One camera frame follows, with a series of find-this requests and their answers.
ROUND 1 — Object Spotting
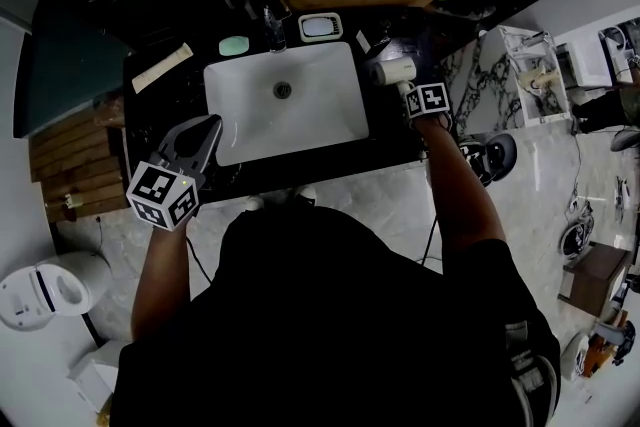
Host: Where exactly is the dark green panel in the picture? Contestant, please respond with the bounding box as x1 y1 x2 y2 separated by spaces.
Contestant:
12 22 134 139

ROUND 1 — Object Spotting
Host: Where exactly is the brown wooden stool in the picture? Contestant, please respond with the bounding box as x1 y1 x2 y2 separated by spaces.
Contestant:
558 240 632 319

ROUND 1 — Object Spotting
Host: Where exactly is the black office chair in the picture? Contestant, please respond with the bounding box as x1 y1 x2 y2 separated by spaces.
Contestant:
610 127 640 154

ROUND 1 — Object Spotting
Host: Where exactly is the person's black shirt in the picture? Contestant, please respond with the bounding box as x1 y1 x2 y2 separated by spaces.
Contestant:
108 204 562 427

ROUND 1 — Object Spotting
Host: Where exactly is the white floor cable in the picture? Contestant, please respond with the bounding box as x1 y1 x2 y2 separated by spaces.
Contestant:
569 132 587 216

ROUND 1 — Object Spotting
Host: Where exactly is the stack of wooden planks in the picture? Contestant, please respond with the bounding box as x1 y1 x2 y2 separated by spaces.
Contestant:
27 99 131 224

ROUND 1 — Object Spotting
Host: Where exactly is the white rectangular sink basin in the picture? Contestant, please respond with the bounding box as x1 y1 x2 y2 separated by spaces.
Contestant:
203 41 370 168

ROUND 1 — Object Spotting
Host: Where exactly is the black vanity counter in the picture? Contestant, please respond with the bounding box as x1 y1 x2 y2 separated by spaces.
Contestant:
122 7 466 206

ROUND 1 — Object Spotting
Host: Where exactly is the grey shoulder strap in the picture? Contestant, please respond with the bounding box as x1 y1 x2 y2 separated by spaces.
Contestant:
504 319 561 427

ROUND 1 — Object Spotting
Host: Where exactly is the person's left forearm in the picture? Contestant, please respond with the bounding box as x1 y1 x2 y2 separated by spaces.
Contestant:
130 224 192 344

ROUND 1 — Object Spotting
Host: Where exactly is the coiled floor cable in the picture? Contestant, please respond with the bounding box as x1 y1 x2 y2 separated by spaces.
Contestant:
562 209 596 259

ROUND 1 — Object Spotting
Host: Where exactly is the green soap bar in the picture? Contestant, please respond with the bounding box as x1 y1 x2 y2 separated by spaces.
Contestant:
218 35 250 58

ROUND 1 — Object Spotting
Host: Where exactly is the black faucet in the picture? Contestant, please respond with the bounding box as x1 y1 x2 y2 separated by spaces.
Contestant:
262 0 289 54

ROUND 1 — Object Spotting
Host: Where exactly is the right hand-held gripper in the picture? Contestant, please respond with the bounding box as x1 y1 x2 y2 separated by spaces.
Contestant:
399 82 450 120

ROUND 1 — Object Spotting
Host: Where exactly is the black patterned gadget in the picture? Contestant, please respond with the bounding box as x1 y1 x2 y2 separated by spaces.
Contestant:
457 139 494 187

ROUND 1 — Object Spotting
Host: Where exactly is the beige flat strip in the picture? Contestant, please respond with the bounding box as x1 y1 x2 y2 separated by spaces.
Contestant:
131 42 194 95

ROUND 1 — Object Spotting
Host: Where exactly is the white toilet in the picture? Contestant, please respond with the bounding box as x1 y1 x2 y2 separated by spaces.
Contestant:
0 250 114 332

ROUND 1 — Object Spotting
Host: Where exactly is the marble pattern cabinet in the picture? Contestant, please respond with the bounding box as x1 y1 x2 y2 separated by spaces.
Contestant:
442 24 572 134

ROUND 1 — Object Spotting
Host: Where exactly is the white box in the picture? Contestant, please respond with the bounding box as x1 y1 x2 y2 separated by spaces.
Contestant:
67 339 121 416

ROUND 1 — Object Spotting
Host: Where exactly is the person's right forearm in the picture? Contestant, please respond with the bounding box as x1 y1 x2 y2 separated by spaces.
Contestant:
413 112 509 276

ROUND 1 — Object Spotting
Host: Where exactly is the black round device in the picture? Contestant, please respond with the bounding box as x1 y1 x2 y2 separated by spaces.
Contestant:
479 132 518 181

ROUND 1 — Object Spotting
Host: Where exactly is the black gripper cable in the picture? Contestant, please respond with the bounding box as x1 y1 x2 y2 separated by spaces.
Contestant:
419 214 441 266
185 234 214 286

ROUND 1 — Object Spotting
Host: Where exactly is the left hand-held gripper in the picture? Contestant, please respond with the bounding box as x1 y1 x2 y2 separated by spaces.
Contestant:
125 113 224 232

